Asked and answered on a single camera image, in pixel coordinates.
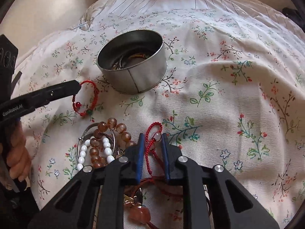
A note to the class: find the floral white bed sheet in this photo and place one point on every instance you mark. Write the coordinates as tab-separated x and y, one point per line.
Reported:
233	94

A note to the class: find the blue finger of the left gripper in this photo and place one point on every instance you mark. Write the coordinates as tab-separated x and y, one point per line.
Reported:
26	104

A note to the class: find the dark brown beaded bracelets stack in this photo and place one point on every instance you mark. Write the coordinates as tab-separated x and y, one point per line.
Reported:
129	60

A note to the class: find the round silver metal tin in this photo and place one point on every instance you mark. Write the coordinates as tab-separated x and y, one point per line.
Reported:
138	78

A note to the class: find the red string bracelet green bead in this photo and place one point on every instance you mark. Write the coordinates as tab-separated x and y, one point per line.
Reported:
89	110

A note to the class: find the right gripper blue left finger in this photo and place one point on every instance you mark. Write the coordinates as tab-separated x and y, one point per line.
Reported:
135	155

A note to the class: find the person's left hand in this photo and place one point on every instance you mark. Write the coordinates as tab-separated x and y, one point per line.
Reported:
18	158

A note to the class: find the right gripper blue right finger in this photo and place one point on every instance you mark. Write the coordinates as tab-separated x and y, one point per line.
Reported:
170	155

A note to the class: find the white striped duvet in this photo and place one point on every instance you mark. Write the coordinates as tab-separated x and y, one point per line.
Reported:
241	9

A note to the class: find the black jacket on bed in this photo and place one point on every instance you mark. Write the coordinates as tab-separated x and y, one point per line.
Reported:
295	16

